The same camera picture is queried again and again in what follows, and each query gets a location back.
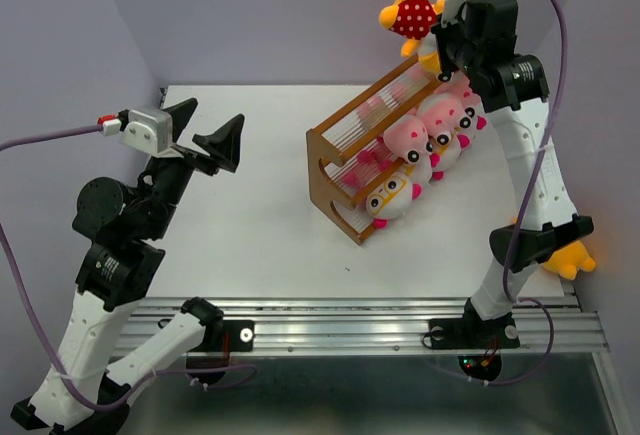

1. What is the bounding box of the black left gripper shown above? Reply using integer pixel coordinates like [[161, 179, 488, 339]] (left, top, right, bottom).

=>
[[145, 95, 250, 234]]

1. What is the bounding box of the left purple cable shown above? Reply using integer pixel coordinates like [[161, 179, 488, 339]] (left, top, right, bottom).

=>
[[0, 124, 259, 414]]

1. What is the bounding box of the aluminium rail frame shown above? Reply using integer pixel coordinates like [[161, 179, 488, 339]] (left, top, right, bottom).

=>
[[114, 294, 612, 356]]

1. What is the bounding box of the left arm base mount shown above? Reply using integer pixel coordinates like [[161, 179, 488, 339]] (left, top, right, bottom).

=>
[[185, 319, 255, 388]]

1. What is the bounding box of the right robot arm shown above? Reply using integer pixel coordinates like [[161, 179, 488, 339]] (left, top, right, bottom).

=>
[[427, 0, 594, 350]]

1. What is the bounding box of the yellow bear plush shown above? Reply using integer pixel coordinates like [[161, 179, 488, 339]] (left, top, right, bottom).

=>
[[542, 241, 596, 280], [378, 0, 445, 75]]

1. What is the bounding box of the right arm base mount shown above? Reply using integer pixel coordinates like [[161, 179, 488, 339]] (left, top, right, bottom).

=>
[[421, 314, 520, 384]]

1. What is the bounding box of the pink plush with wheels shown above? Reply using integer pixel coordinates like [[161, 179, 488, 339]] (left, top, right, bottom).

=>
[[420, 72, 485, 116]]

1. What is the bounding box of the wooden toy shelf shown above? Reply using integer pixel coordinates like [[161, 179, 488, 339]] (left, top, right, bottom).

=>
[[306, 57, 441, 244]]

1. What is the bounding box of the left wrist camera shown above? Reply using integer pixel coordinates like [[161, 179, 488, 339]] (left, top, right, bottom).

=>
[[97, 107, 183, 159]]

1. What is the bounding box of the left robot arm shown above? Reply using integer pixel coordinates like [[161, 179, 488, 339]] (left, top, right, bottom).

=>
[[11, 98, 254, 434]]

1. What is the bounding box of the white glasses plush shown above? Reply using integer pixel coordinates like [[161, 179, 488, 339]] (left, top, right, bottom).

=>
[[339, 160, 432, 228], [430, 132, 471, 180], [370, 158, 433, 201]]

